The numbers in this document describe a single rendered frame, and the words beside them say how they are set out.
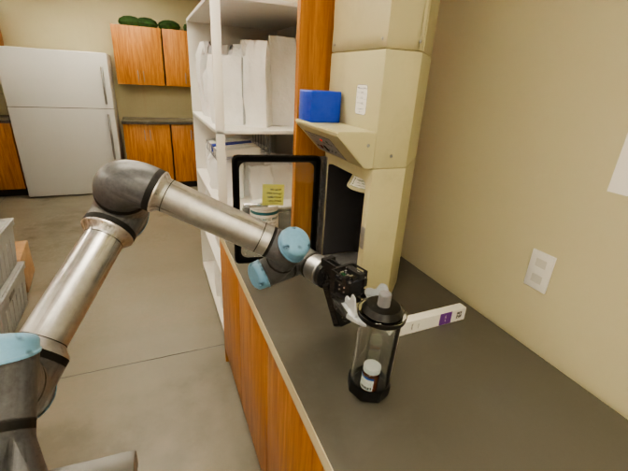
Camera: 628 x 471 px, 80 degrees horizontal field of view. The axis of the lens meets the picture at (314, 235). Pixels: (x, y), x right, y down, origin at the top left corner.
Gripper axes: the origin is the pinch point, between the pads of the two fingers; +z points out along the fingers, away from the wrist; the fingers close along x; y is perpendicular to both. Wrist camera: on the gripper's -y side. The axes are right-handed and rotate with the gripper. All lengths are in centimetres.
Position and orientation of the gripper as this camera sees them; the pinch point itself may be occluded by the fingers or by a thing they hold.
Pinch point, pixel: (380, 319)
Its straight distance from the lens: 86.8
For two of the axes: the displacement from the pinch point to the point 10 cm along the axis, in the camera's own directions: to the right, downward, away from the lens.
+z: 6.1, 3.4, -7.2
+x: 7.9, -1.9, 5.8
